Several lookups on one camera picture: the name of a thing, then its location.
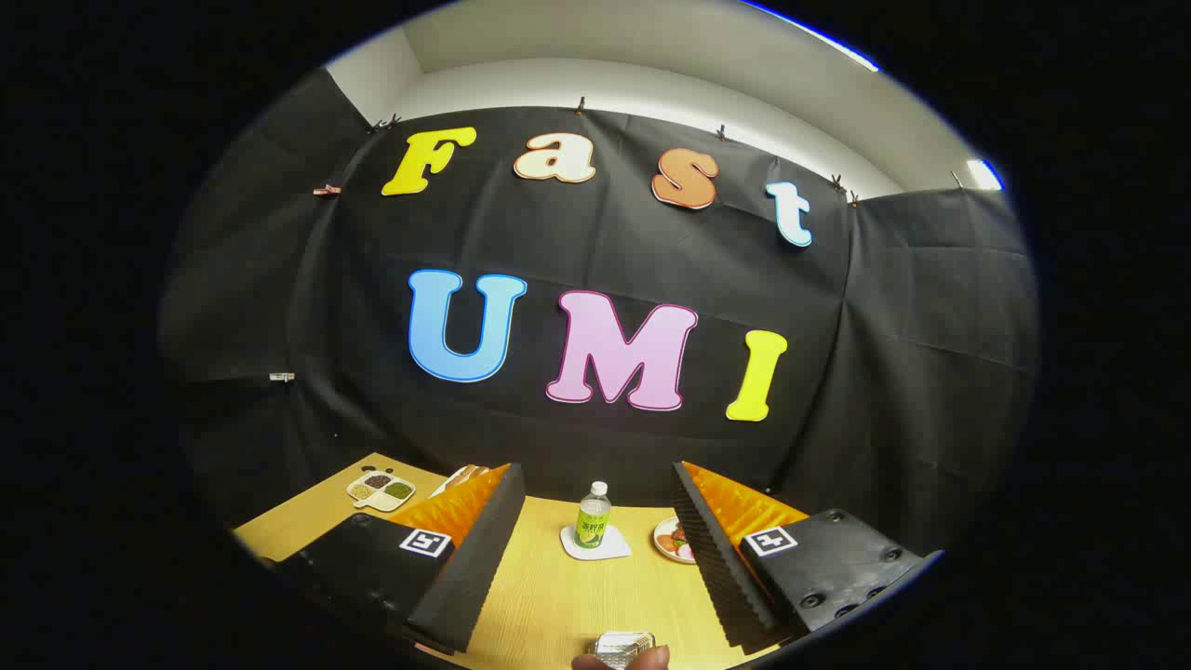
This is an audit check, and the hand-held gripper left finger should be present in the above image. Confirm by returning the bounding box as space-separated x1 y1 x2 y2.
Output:
275 463 526 655

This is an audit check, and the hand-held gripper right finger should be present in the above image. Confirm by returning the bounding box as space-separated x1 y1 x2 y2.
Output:
670 461 943 654

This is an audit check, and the metal cutlery drainer basket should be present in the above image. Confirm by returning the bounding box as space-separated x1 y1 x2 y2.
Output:
588 631 657 669

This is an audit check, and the white divided seasoning dish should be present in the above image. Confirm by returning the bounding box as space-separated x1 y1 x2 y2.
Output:
346 470 417 513

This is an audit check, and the white coaster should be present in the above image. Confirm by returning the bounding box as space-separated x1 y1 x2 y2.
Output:
560 524 633 562

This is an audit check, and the green label drink bottle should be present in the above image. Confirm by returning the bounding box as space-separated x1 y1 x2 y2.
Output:
574 481 612 550

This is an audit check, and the white plate of food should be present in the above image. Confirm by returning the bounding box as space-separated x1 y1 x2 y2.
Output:
652 516 697 566

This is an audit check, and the white toaster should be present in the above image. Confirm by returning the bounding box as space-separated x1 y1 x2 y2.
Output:
430 463 492 497

